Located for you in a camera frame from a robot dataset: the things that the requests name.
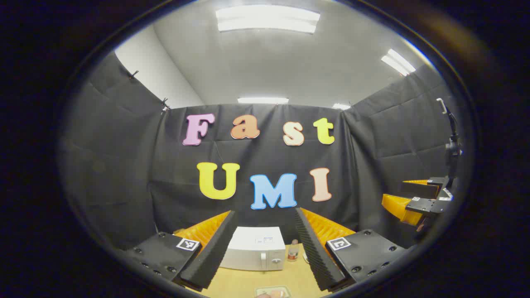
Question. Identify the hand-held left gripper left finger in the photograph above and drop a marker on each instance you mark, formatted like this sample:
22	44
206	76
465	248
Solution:
215	248

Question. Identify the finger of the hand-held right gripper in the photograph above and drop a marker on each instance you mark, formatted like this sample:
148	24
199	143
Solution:
399	206
420	189

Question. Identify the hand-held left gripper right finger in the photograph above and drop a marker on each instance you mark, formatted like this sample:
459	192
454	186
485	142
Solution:
312	248

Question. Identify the white microwave oven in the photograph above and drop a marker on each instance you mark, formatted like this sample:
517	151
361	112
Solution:
252	248

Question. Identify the sugar-coated bun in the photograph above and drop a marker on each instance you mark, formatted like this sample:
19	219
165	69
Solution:
275	294

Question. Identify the pale green square plate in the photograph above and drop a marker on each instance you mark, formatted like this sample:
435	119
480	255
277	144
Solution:
260	291

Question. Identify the small clear bottle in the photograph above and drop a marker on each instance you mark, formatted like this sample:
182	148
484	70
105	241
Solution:
292	251

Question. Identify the black backdrop cloth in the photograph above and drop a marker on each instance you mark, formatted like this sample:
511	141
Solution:
124	165

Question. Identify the large ceiling light panel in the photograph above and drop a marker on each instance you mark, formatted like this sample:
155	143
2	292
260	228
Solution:
267	18

